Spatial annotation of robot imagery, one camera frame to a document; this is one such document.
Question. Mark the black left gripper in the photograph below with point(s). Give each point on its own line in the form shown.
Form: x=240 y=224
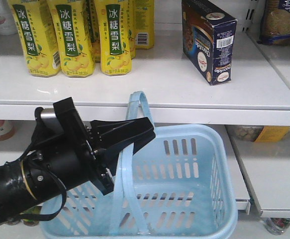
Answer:
x=69 y=155

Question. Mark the light blue plastic basket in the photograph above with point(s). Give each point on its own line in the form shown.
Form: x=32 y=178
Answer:
x=176 y=187

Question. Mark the dark blue cookie box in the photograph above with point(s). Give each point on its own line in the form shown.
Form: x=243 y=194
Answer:
x=208 y=37

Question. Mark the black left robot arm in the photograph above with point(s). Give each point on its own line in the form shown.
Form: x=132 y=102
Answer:
x=26 y=183

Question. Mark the orange juice bottle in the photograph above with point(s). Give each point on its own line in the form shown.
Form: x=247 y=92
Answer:
x=6 y=130

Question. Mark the yellow pear drink bottle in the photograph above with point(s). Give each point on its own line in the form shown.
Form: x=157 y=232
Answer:
x=37 y=36

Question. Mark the yellow biscuit package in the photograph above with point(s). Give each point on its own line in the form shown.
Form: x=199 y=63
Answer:
x=256 y=133

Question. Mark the white pink drink bottle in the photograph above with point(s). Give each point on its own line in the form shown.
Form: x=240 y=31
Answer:
x=7 y=24

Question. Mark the jar on bottom shelf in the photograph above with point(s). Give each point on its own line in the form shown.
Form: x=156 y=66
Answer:
x=277 y=226

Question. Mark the blue cracker package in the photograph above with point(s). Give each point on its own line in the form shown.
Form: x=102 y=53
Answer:
x=275 y=23

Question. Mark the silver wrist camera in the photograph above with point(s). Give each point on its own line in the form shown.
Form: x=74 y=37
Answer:
x=49 y=115

